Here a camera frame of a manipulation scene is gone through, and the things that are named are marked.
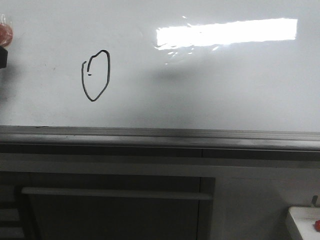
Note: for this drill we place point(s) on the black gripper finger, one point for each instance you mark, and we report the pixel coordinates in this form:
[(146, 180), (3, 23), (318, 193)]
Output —
[(3, 57)]

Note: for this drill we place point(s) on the grey whiteboard tray rail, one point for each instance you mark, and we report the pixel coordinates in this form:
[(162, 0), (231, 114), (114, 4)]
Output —
[(160, 138)]

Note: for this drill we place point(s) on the white whiteboard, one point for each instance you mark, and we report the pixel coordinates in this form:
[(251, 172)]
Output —
[(190, 64)]

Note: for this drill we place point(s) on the dark panel under whiteboard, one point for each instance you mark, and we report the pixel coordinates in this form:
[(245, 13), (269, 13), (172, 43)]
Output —
[(54, 206)]

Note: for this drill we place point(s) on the red round magnet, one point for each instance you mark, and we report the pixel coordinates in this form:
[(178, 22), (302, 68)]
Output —
[(6, 30)]

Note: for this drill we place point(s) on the white box with red button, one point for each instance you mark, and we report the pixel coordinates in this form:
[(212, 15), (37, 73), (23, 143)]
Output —
[(303, 222)]

